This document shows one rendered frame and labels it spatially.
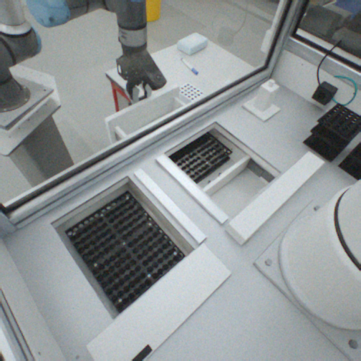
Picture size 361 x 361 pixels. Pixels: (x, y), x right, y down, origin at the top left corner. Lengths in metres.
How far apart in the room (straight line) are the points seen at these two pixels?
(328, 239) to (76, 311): 0.44
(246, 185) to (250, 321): 0.40
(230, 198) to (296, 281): 0.31
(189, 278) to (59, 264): 0.26
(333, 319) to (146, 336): 0.33
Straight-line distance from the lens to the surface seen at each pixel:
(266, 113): 0.83
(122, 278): 0.57
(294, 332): 0.56
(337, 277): 0.46
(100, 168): 0.60
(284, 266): 0.55
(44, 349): 0.47
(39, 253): 0.59
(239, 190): 0.77
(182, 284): 0.51
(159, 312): 0.50
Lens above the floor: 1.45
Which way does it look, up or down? 56 degrees down
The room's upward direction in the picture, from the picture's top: 7 degrees clockwise
